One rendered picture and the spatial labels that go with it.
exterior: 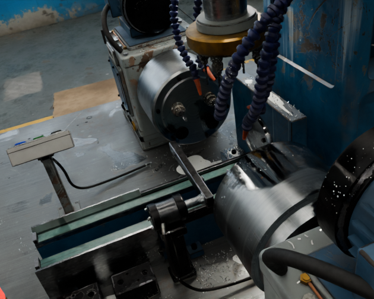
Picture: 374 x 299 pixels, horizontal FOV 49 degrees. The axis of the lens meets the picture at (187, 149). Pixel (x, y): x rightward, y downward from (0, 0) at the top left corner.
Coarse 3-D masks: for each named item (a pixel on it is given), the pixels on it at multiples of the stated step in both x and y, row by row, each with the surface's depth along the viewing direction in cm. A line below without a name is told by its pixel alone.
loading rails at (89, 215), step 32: (128, 192) 110; (160, 192) 110; (192, 192) 112; (64, 224) 106; (96, 224) 106; (128, 224) 110; (192, 224) 104; (64, 256) 97; (96, 256) 96; (128, 256) 100; (160, 256) 104; (192, 256) 105; (64, 288) 98
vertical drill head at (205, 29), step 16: (208, 0) 81; (224, 0) 80; (240, 0) 81; (208, 16) 84; (224, 16) 82; (240, 16) 83; (256, 16) 84; (192, 32) 86; (208, 32) 83; (224, 32) 82; (240, 32) 82; (192, 48) 86; (208, 48) 82; (224, 48) 81; (256, 48) 84
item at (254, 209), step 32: (256, 160) 76; (288, 160) 74; (320, 160) 77; (224, 192) 78; (256, 192) 72; (288, 192) 68; (224, 224) 78; (256, 224) 69; (288, 224) 66; (256, 256) 69
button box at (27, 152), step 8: (48, 136) 111; (56, 136) 112; (64, 136) 112; (24, 144) 110; (32, 144) 110; (40, 144) 111; (48, 144) 111; (56, 144) 112; (64, 144) 112; (72, 144) 113; (8, 152) 109; (16, 152) 110; (24, 152) 110; (32, 152) 111; (40, 152) 111; (48, 152) 112; (16, 160) 110; (24, 160) 110; (32, 160) 111
